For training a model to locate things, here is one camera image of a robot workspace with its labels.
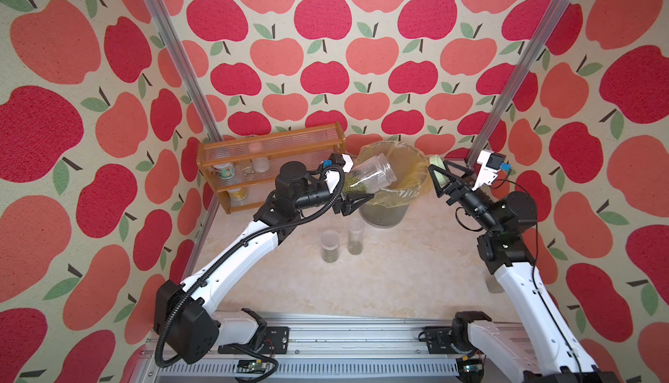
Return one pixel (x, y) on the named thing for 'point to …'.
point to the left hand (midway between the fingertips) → (367, 189)
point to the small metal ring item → (247, 170)
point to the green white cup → (226, 171)
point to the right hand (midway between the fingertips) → (441, 171)
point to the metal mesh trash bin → (383, 218)
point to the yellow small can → (238, 194)
